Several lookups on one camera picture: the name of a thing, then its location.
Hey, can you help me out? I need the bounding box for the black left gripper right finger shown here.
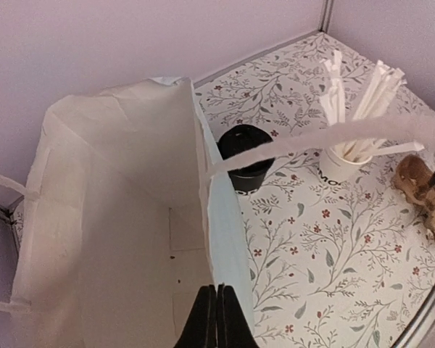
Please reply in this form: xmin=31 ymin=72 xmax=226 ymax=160
xmin=216 ymin=284 xmax=259 ymax=348

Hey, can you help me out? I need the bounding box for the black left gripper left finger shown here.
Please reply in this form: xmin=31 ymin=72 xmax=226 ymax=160
xmin=174 ymin=285 xmax=217 ymax=348

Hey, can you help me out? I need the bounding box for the light blue paper bag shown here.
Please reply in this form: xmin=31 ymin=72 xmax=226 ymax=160
xmin=0 ymin=75 xmax=435 ymax=348

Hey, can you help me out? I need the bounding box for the brown cardboard cup carrier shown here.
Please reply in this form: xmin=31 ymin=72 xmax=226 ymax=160
xmin=391 ymin=154 xmax=435 ymax=241

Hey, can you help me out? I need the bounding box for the black paper coffee cup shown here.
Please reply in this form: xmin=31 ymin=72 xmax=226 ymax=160
xmin=228 ymin=158 xmax=275 ymax=195

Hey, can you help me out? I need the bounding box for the floral patterned table mat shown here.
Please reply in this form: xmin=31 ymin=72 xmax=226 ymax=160
xmin=9 ymin=30 xmax=435 ymax=348

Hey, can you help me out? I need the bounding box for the white paper cup holding straws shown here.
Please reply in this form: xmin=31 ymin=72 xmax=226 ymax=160
xmin=318 ymin=148 xmax=372 ymax=186

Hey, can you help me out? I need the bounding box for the bundle of white wrapped straws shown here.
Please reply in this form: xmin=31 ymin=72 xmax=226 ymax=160
xmin=320 ymin=50 xmax=424 ymax=163

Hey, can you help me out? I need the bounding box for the left aluminium frame post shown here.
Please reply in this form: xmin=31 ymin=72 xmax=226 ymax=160
xmin=0 ymin=196 xmax=24 ymax=226

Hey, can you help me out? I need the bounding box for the aluminium frame post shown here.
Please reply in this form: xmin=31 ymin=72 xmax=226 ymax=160
xmin=0 ymin=196 xmax=24 ymax=226
xmin=318 ymin=0 xmax=335 ymax=33

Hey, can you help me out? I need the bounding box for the right aluminium frame post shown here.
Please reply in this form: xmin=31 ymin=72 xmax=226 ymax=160
xmin=318 ymin=0 xmax=335 ymax=33

